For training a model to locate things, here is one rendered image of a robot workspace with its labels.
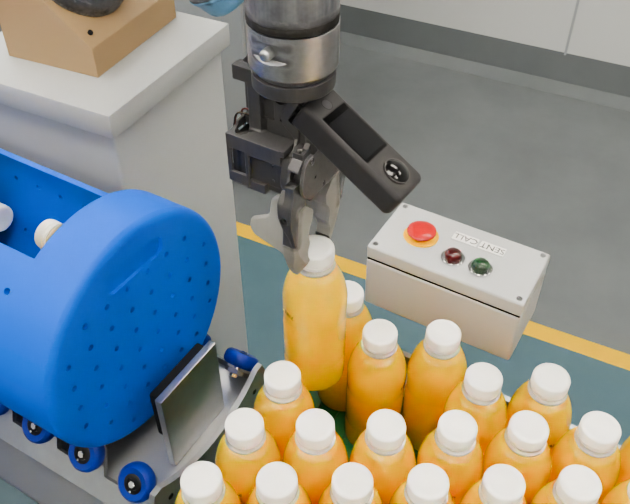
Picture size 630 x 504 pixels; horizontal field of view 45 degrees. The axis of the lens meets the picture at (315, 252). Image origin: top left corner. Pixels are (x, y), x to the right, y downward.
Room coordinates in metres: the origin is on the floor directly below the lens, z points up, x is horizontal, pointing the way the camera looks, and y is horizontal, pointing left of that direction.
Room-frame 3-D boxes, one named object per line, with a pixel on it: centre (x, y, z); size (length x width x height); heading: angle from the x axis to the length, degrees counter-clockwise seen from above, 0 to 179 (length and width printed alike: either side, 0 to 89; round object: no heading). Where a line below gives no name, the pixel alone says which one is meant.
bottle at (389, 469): (0.43, -0.07, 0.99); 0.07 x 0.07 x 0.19
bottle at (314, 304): (0.55, 0.00, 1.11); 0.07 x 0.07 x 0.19
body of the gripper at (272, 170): (0.57, 0.02, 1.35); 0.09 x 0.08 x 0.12; 59
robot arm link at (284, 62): (0.56, 0.02, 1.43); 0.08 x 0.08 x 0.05
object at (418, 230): (0.70, -0.13, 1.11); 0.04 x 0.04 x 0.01
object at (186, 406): (0.53, 0.15, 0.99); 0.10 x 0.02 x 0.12; 149
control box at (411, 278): (0.68, -0.18, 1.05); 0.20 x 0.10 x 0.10; 59
